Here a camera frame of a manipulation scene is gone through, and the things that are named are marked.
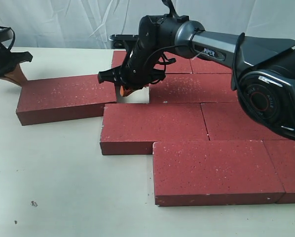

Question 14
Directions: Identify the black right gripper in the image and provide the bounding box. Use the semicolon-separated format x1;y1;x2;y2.
98;40;165;97

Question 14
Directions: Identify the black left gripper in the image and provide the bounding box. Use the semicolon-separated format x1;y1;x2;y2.
0;42;33;86

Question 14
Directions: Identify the red brick with white chip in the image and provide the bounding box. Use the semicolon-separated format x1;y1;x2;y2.
149;74;237;104

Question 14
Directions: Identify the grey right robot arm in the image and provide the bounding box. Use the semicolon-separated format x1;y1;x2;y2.
98;14;295;141

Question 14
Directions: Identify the red brick front large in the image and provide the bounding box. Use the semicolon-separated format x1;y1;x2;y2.
153;140;285;206

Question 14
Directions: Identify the white backdrop cloth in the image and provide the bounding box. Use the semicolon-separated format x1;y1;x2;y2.
0;0;295;49

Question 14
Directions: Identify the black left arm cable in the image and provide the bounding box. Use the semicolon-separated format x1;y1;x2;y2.
0;23;15;52

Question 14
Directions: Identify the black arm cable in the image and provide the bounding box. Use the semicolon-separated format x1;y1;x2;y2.
145;0;295;139
0;23;15;52

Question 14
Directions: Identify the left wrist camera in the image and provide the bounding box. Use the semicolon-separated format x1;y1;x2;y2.
0;26;13;42

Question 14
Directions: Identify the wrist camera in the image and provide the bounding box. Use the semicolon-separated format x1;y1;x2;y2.
109;34;138;49
0;26;13;42

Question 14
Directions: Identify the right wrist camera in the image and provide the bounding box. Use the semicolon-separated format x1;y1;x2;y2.
109;34;138;49

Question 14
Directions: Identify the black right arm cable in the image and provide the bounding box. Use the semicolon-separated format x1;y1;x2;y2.
145;0;295;139

